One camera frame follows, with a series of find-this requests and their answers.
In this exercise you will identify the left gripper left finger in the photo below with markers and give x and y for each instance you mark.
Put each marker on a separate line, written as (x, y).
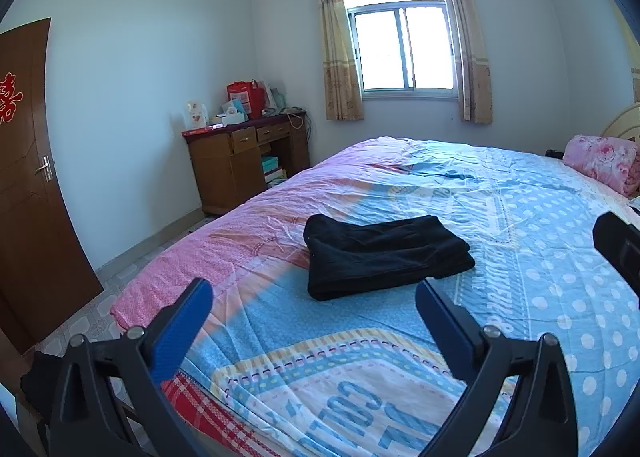
(104, 385)

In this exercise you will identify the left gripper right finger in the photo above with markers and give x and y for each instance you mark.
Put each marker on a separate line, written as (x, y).
(541, 417)

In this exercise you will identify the light blue tissue box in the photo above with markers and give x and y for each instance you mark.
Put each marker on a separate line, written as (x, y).
(232, 113)

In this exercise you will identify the white box on desk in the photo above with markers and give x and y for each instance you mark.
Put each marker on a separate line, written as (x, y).
(198, 115)

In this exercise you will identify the right beige curtain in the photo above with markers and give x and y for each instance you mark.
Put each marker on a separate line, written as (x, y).
(471, 62)

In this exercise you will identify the pink floral folded blanket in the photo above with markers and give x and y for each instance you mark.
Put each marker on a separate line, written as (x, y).
(611, 161)

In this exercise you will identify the brown wooden desk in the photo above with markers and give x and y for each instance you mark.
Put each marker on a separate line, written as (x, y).
(227, 160)

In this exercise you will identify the window with metal frame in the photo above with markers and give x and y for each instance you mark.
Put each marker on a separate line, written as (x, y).
(403, 48)

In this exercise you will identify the red gift bag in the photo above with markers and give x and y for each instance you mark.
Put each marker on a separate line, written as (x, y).
(250, 95)

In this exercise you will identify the red paper door decoration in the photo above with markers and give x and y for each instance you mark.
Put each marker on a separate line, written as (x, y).
(9, 98)

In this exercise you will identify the teal box under desk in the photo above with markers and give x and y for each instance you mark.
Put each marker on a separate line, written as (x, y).
(269, 164)

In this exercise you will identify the silver door handle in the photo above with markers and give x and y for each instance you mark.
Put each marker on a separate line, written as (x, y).
(45, 169)

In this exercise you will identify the beige curtain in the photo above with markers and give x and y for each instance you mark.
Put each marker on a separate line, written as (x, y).
(342, 91)
(471, 62)

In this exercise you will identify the brown wooden door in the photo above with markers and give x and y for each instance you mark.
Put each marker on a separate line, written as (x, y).
(45, 274)

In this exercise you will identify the cream wooden headboard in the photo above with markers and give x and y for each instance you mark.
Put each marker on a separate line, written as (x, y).
(626, 125)

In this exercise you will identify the black pants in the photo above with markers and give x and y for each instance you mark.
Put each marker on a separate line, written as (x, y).
(347, 259)

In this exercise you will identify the left beige curtain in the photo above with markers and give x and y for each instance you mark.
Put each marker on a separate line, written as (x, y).
(342, 91)

